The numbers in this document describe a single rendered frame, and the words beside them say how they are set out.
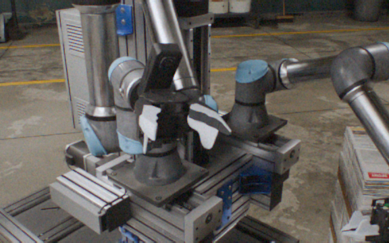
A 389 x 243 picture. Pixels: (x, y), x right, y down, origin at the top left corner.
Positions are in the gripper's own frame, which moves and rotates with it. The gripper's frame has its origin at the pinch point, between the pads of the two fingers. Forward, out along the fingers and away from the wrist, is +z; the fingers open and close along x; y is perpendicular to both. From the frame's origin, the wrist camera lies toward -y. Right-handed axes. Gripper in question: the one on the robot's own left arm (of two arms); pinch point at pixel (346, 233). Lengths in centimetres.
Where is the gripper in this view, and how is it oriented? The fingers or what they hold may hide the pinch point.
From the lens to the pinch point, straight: 117.8
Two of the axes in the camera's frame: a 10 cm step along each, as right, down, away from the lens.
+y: -0.1, -9.1, -4.1
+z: -9.8, 0.9, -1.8
